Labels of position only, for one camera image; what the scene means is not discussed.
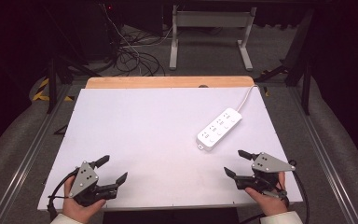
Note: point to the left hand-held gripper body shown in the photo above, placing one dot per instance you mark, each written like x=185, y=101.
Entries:
x=84, y=179

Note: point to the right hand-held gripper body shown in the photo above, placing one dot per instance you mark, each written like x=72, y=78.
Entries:
x=268, y=165

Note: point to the white power strip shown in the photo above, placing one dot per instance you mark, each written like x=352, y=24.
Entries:
x=219, y=129

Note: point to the person's left hand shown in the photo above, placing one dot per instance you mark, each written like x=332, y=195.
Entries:
x=77, y=211

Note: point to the person's right hand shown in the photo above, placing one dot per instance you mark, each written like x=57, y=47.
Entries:
x=272, y=205

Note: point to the black tripod stand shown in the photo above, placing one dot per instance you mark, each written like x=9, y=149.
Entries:
x=53, y=84

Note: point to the yellow black striped floor tape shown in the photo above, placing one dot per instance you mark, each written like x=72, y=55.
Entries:
x=42, y=90

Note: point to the black metal stand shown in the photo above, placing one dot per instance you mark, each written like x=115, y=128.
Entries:
x=306, y=77

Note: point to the aluminium floor rail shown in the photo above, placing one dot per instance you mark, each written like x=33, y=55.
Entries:
x=323, y=155
x=24, y=161

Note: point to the white metal desk frame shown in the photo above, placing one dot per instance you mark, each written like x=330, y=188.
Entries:
x=211, y=19

